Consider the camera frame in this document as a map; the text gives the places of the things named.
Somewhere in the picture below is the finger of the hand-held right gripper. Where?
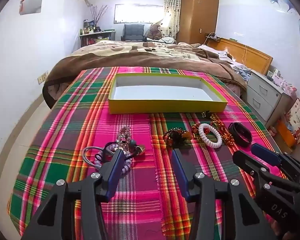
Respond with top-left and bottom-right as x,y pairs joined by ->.
232,150 -> 300,195
252,143 -> 300,185

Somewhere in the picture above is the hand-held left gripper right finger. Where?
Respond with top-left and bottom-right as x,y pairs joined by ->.
171,149 -> 277,240

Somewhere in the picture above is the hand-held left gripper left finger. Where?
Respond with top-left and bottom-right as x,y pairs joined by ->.
21,149 -> 127,240

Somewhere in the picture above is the purple spiral hair tie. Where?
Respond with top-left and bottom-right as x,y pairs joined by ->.
94,142 -> 134,174

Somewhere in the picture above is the black wristband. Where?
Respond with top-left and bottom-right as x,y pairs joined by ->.
228,122 -> 253,147

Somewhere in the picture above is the brown bead bracelet amber gourd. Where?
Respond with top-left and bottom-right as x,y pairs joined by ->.
162,127 -> 193,147

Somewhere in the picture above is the white spiral bracelet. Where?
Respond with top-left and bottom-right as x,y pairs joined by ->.
198,123 -> 223,148

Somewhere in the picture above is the yellow-green shallow box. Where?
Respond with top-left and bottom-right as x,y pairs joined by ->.
108,73 -> 228,115

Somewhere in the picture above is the orange box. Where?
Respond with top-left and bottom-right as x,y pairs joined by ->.
275,120 -> 297,143

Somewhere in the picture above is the gold hair clip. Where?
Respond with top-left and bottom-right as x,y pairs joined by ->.
134,144 -> 147,156

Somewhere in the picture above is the grey hair band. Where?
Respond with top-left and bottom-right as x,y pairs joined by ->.
82,146 -> 108,167

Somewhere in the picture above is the beaded silver hair ornament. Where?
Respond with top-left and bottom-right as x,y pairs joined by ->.
117,126 -> 133,145

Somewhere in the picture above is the pink green plaid cloth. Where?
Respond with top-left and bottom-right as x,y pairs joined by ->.
7,66 -> 284,240

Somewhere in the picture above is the red printed white box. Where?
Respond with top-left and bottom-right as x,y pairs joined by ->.
284,99 -> 300,145

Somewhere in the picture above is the grey drawer nightstand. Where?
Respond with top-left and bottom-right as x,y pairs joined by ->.
245,69 -> 297,129

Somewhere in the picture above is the light crumpled bed linen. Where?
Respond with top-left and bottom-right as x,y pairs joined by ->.
202,44 -> 253,80

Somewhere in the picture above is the wooden headboard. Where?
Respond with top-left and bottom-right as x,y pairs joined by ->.
207,37 -> 273,75

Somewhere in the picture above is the brown printed blanket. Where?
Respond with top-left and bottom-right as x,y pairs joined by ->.
42,40 -> 248,109

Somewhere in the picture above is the power strip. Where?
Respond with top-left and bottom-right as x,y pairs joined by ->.
205,32 -> 222,42

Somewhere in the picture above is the cluttered desk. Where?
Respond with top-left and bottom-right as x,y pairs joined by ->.
79,29 -> 117,47

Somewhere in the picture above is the dark grey chair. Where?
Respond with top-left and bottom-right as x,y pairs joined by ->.
121,24 -> 147,42

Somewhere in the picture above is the brown teddy bear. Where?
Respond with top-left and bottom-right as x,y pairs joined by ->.
147,24 -> 163,40

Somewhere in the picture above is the vase of bare branches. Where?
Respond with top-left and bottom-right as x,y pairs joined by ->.
90,4 -> 109,32

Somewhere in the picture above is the wooden wardrobe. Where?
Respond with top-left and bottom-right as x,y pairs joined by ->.
177,0 -> 220,45

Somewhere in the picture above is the window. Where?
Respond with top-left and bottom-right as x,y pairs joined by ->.
114,4 -> 164,24

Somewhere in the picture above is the patterned curtain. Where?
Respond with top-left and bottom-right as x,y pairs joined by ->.
162,0 -> 182,39

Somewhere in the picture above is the orange gold bead necklace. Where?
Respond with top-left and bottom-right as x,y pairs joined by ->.
210,115 -> 237,145

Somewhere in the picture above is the red orange bead bracelet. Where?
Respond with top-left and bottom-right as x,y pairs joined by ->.
192,122 -> 210,135

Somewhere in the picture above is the yellow cable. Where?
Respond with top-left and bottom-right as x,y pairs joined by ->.
242,44 -> 248,68

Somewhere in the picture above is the wall socket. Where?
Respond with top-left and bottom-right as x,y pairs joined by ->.
37,71 -> 49,84

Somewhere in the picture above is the blue dolphin wall sticker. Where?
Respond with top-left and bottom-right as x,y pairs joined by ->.
270,0 -> 297,13

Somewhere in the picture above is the white wall poster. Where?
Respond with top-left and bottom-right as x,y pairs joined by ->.
19,0 -> 44,16

